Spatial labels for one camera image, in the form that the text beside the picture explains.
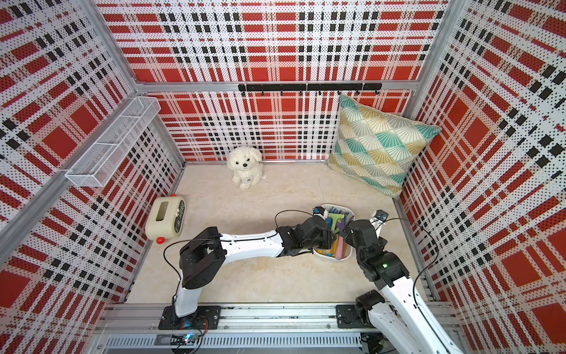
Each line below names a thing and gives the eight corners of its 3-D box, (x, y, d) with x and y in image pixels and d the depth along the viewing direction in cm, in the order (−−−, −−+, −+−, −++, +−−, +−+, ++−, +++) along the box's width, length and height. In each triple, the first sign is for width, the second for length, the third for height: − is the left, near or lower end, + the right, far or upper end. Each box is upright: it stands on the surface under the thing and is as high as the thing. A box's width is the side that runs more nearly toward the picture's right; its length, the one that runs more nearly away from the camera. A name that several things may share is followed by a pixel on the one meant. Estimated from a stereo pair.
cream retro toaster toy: (148, 245, 92) (135, 235, 85) (166, 207, 105) (156, 195, 97) (176, 245, 92) (166, 235, 85) (191, 206, 105) (183, 195, 97)
